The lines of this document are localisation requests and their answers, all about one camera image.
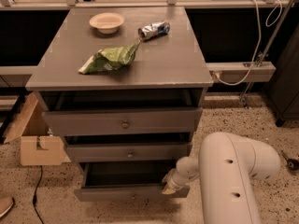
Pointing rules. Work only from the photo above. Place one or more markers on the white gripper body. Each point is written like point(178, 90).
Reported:
point(175, 181)

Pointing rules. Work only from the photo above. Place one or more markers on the grey bottom drawer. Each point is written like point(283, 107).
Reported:
point(126, 181)

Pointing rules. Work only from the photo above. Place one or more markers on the grey drawer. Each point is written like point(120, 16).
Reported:
point(123, 121)
point(126, 181)
point(128, 151)

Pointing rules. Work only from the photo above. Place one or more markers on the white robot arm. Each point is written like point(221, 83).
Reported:
point(225, 165)

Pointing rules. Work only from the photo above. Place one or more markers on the grey middle drawer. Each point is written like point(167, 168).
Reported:
point(128, 151)

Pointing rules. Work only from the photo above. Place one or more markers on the grey top drawer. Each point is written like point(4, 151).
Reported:
point(123, 121)

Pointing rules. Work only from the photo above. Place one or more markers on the grey drawer cabinet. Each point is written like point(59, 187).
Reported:
point(168, 71)

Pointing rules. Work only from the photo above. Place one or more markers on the black caster wheel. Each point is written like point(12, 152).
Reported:
point(292, 164)

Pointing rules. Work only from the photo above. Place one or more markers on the dark cabinet on right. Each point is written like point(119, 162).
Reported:
point(283, 89)

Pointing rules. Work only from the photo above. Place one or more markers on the wooden board structure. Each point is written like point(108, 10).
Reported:
point(38, 146)

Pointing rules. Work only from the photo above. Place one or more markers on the slanted metal pole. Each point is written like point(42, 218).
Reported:
point(259, 60)

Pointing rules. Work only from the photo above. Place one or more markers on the green chip bag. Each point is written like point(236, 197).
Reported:
point(110, 59)

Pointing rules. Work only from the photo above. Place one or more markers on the crushed silver blue can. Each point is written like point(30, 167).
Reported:
point(154, 29)

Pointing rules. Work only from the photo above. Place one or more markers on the shoe tip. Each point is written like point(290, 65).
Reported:
point(6, 204)

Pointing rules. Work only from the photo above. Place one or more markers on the white paper bowl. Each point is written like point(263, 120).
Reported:
point(107, 23)

